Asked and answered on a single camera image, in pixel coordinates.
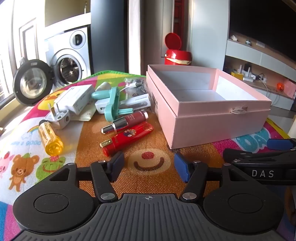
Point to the teal handheld fan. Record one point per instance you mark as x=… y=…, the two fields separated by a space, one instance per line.
x=111 y=104

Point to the red trash can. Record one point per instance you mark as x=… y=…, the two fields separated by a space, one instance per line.
x=178 y=55

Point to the white lotion tube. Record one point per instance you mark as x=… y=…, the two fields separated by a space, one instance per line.
x=136 y=102

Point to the white panelled door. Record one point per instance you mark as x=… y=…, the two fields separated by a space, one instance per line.
x=27 y=37

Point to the red wall hanging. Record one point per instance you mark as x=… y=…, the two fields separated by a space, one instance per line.
x=179 y=14

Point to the pink paper box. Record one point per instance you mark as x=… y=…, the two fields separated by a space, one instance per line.
x=290 y=87

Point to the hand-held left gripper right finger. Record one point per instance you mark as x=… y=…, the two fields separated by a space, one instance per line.
x=181 y=167

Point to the paper receipt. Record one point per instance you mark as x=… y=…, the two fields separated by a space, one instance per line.
x=85 y=117

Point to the yellow transparent bottle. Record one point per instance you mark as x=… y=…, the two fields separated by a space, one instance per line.
x=52 y=143

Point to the teal egg-shaped gadget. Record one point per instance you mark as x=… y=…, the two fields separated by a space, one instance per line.
x=99 y=94

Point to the yellow small box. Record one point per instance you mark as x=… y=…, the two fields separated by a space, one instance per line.
x=237 y=75

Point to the silver washing machine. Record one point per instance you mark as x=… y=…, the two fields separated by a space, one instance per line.
x=69 y=67

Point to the red lipstick tube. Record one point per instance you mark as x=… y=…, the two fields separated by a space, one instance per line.
x=124 y=139

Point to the pink cardboard box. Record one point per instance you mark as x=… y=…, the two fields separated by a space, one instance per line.
x=208 y=125

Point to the silver power plug adapter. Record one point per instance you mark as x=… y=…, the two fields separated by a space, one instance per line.
x=60 y=119

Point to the white charger box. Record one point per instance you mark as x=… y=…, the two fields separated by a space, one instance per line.
x=78 y=97

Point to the pale grey oval object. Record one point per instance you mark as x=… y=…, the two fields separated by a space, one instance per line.
x=103 y=85

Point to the black television screen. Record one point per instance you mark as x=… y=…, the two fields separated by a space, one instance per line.
x=266 y=18

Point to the clear plastic bag with earphones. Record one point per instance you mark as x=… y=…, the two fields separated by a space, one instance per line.
x=137 y=83

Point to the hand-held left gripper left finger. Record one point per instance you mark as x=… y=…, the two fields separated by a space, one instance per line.
x=118 y=165

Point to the dark grey tall panel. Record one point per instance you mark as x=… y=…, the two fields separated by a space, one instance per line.
x=108 y=34

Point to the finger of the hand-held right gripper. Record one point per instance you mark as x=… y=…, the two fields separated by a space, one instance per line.
x=279 y=144
x=254 y=154

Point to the white router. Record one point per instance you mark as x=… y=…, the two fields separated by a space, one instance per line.
x=248 y=70

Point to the orange pumpkin toy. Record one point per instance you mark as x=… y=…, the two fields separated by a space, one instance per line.
x=280 y=86

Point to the colourful cartoon printed mat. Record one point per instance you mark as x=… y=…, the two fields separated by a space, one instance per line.
x=143 y=139

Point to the white tv cabinet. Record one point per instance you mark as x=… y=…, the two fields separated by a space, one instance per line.
x=242 y=49

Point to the small white box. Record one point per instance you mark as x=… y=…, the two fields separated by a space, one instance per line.
x=100 y=107

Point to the dark red lipstick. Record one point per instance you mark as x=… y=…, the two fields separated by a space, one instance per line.
x=134 y=118

